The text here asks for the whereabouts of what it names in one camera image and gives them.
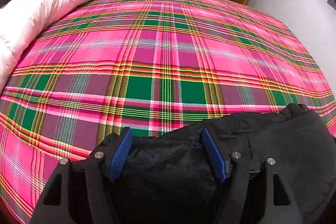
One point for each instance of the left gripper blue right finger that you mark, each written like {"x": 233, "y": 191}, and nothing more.
{"x": 232, "y": 174}

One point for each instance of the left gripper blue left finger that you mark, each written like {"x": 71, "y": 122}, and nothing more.
{"x": 102, "y": 167}

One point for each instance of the black puffer jacket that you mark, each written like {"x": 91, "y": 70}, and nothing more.
{"x": 291, "y": 157}

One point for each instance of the pink plaid bed sheet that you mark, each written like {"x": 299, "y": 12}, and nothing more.
{"x": 151, "y": 65}

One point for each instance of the white pink quilt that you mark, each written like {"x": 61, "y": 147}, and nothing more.
{"x": 22, "y": 21}

